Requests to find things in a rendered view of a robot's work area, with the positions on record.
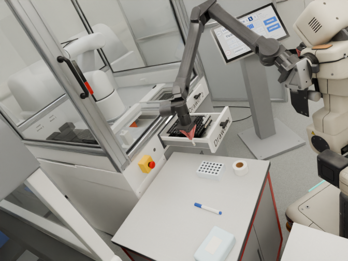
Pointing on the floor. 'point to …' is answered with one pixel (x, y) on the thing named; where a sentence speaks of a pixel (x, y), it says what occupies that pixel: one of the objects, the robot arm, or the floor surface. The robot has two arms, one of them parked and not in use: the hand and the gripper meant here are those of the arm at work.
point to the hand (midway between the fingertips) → (191, 137)
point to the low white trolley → (199, 225)
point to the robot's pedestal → (314, 245)
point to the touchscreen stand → (264, 116)
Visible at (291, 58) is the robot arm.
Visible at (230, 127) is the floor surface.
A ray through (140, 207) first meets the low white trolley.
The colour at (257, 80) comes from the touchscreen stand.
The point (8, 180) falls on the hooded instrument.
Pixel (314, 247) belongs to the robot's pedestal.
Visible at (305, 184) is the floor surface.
